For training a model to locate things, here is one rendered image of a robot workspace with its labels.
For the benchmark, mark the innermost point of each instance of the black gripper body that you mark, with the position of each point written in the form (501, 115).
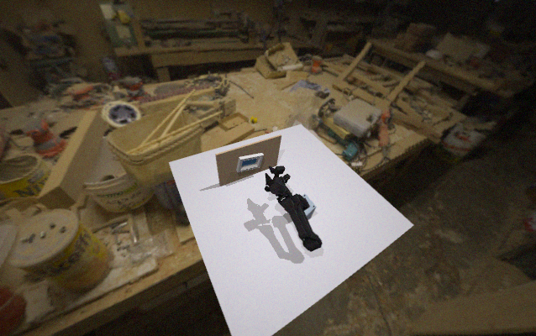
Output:
(276, 179)

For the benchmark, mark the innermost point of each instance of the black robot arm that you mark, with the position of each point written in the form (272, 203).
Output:
(295, 206)

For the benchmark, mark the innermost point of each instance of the brown flat board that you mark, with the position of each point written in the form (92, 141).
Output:
(227, 161)

